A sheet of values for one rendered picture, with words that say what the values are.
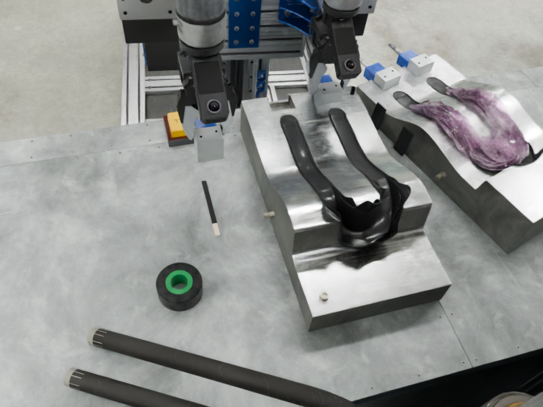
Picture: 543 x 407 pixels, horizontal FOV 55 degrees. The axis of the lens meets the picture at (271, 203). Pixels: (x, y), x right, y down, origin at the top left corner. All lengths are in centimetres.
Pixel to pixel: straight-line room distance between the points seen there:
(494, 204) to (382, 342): 35
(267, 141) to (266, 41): 55
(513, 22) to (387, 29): 77
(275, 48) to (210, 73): 75
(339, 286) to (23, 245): 59
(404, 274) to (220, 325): 34
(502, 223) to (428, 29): 216
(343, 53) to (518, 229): 47
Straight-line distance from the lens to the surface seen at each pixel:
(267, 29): 154
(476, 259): 110
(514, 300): 108
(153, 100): 217
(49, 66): 276
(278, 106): 117
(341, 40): 104
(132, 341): 88
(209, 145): 96
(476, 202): 112
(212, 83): 84
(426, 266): 98
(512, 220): 108
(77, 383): 89
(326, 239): 92
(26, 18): 311
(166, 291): 92
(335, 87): 115
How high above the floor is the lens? 165
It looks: 53 degrees down
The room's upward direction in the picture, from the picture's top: 7 degrees clockwise
